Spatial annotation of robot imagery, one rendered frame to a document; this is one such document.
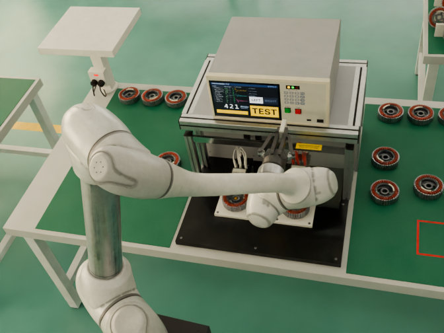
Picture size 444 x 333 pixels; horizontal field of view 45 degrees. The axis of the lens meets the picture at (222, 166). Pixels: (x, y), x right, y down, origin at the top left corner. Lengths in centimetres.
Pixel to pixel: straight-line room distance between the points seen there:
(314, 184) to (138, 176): 55
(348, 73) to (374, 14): 250
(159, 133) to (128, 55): 204
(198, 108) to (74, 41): 71
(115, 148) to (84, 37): 140
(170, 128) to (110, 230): 118
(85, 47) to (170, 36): 228
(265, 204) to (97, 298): 57
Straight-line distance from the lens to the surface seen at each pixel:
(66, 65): 471
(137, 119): 272
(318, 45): 203
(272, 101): 194
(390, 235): 214
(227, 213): 217
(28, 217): 249
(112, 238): 155
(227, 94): 197
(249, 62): 197
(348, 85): 217
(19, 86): 325
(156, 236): 220
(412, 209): 223
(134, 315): 160
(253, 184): 143
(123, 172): 118
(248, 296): 285
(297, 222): 211
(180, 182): 131
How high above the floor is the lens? 247
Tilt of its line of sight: 46 degrees down
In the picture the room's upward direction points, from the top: 11 degrees counter-clockwise
